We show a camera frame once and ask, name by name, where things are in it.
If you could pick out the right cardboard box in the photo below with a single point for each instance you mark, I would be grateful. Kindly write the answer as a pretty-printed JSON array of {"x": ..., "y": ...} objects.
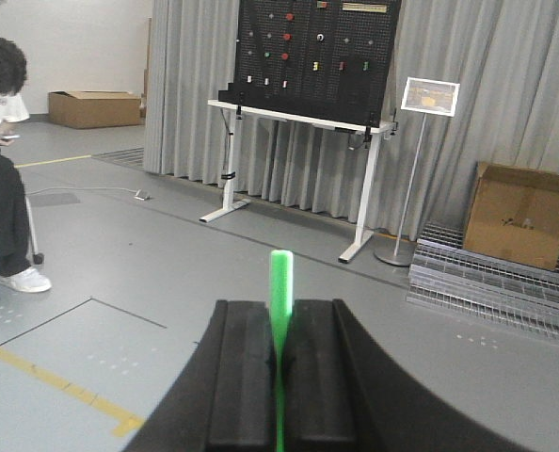
[{"x": 514, "y": 215}]

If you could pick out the white standing desk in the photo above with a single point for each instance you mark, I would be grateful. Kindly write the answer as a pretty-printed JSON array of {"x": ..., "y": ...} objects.
[{"x": 300, "y": 157}]

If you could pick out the stacked metal floor grates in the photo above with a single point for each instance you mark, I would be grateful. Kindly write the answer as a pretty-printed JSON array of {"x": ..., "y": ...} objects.
[{"x": 444, "y": 275}]

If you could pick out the black pegboard with pegs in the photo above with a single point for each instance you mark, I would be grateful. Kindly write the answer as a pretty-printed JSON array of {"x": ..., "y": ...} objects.
[{"x": 322, "y": 59}]

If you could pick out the sign on metal stand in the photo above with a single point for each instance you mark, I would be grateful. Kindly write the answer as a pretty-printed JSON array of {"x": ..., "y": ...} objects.
[{"x": 428, "y": 97}]

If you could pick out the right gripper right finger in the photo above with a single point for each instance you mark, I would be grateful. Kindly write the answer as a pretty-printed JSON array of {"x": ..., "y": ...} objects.
[{"x": 344, "y": 392}]

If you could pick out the green plastic spoon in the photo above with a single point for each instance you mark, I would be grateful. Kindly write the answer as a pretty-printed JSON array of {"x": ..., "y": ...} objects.
[{"x": 280, "y": 310}]

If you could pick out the left cardboard box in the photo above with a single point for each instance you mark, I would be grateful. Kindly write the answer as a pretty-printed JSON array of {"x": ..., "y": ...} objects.
[{"x": 93, "y": 109}]

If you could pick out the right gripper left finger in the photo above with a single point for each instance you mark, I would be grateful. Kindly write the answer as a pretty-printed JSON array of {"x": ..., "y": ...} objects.
[{"x": 223, "y": 399}]

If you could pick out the seated person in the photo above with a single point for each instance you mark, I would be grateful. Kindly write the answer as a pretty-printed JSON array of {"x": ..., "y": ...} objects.
[{"x": 16, "y": 272}]

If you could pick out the grey curtain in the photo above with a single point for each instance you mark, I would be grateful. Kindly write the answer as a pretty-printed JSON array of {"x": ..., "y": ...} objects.
[{"x": 504, "y": 54}]

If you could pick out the cardboard box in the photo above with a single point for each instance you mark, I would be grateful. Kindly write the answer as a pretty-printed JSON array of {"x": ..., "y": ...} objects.
[
  {"x": 93, "y": 109},
  {"x": 514, "y": 215}
]

